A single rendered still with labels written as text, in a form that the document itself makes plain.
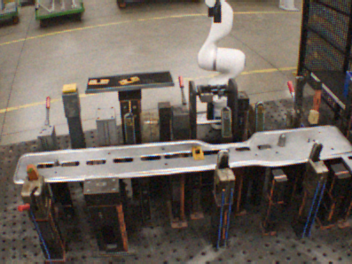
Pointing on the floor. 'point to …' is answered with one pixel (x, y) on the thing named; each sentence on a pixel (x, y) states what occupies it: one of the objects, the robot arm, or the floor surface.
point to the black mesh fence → (331, 46)
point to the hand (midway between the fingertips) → (214, 17)
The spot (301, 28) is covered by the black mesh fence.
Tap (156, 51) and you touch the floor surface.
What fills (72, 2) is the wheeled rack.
